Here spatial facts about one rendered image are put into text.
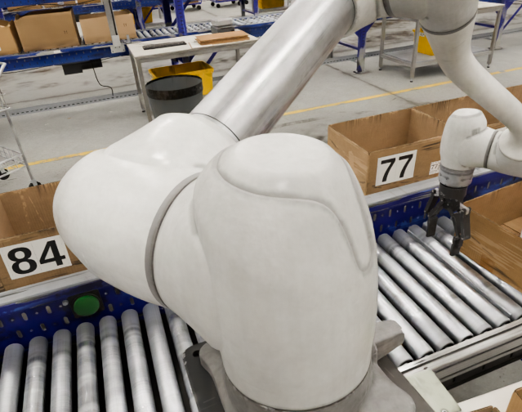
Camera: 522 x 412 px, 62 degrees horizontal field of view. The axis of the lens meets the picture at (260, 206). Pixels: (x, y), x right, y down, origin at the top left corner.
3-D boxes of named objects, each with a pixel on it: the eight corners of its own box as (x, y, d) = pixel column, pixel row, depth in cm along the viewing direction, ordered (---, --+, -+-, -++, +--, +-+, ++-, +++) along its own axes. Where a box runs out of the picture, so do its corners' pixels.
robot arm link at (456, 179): (456, 174, 117) (452, 193, 120) (483, 167, 119) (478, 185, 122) (433, 161, 124) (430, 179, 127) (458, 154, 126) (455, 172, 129)
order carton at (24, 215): (5, 293, 123) (-20, 244, 114) (15, 237, 146) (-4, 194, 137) (145, 255, 133) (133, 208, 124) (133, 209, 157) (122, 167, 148)
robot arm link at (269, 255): (330, 448, 35) (325, 212, 25) (170, 360, 45) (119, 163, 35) (398, 324, 47) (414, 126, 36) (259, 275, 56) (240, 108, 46)
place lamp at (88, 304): (77, 320, 126) (70, 302, 123) (77, 317, 127) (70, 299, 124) (102, 312, 128) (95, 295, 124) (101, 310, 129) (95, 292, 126)
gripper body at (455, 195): (433, 178, 127) (428, 205, 132) (453, 191, 120) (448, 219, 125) (454, 172, 129) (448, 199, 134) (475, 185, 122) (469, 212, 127)
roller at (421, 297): (477, 335, 115) (480, 344, 118) (368, 232, 157) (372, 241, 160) (461, 347, 115) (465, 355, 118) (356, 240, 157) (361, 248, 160)
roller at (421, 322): (446, 363, 116) (441, 356, 113) (345, 253, 158) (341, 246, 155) (461, 351, 116) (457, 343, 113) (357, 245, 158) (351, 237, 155)
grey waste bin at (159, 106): (185, 163, 390) (173, 93, 356) (147, 153, 416) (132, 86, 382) (221, 143, 424) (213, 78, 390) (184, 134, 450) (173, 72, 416)
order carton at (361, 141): (365, 196, 154) (368, 153, 145) (326, 163, 178) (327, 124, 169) (455, 172, 165) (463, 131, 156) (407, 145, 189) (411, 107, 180)
